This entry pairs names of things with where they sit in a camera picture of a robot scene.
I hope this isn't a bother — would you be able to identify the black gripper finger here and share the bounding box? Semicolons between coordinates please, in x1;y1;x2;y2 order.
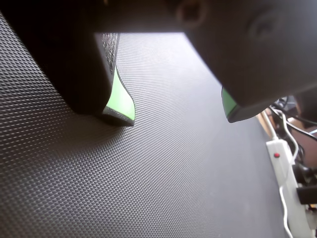
0;0;184;127
173;0;317;123

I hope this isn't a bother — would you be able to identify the white power strip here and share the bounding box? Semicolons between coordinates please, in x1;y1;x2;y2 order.
265;138;314;238

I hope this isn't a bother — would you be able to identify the black mains plug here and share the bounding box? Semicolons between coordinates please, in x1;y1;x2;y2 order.
293;163;317;204

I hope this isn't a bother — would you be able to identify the large black textured mat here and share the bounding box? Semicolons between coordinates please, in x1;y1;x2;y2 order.
0;12;293;238

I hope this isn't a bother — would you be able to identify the white power cable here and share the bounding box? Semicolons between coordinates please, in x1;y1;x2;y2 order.
269;106;300;238

